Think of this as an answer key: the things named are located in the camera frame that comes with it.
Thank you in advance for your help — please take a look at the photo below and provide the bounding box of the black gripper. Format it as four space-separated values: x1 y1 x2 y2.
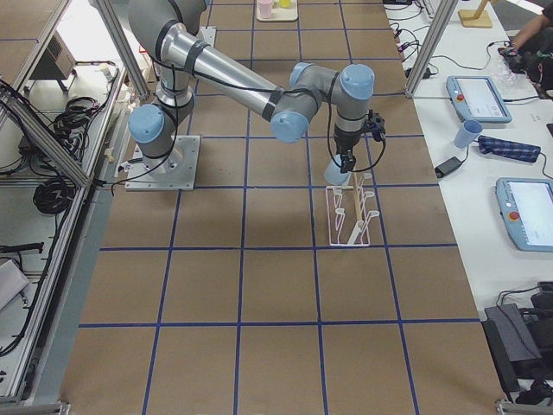
334 129 367 172

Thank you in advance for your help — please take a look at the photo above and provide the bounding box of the light blue ikea cup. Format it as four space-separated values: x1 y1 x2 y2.
324 161 351 186

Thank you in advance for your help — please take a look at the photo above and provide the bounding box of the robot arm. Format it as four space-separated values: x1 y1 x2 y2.
128 1 385 175

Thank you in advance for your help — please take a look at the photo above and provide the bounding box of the blue cup on desk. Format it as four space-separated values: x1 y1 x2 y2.
454 119 483 149

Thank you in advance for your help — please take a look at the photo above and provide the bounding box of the pink cup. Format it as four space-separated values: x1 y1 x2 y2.
257 0 273 19

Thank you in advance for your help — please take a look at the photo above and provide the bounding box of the black power adapter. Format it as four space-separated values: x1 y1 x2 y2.
435 156 463 179

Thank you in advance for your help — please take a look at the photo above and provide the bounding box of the far teach pendant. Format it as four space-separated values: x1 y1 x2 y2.
446 76 512 124

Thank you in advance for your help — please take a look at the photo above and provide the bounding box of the teach pendant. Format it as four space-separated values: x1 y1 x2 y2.
495 177 552 252
446 76 512 124

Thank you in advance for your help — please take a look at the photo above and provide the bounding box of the blue plaid cloth pouch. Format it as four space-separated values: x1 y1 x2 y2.
477 136 541 163

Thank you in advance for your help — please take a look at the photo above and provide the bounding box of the cream plastic tray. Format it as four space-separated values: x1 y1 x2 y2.
255 0 298 22

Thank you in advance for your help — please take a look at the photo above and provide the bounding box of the near teach pendant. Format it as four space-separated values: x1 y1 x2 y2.
495 177 552 252

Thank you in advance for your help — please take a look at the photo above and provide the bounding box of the black braided cable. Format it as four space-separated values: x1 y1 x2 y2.
326 124 388 175

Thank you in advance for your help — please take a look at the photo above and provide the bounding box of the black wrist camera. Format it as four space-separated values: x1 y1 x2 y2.
364 109 386 142

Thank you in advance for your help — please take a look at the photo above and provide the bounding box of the white wire cup rack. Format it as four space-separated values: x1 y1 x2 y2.
325 173 380 247

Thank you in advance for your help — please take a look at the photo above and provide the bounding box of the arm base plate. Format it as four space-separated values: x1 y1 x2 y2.
124 135 201 191

